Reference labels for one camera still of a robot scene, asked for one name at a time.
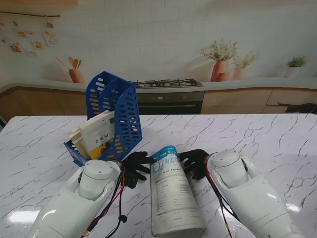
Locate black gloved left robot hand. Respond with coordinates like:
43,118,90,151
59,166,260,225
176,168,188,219
120,151,156,181

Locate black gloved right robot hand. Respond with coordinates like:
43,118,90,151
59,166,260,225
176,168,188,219
178,148,211,181

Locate white workbook with blue header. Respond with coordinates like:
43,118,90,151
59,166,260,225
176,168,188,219
150,144,206,238

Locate yellow cover book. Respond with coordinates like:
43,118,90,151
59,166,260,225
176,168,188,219
78,111,116,161

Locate tan cover book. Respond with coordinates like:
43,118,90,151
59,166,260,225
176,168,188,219
69,126,86,156

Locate blue perforated plastic file holder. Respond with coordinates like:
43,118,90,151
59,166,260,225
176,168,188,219
63,70,144,167

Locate printed kitchen scene backdrop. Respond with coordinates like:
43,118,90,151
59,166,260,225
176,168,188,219
0,0,317,117

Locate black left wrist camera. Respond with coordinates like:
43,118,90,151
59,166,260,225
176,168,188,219
122,171,139,190

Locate red black left arm cables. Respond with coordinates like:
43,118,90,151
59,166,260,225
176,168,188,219
81,162,128,238

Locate red black arm cables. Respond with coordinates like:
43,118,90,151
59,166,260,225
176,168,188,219
204,158,242,238
81,162,128,238

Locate red black right arm cables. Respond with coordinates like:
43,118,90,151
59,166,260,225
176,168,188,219
204,158,242,238

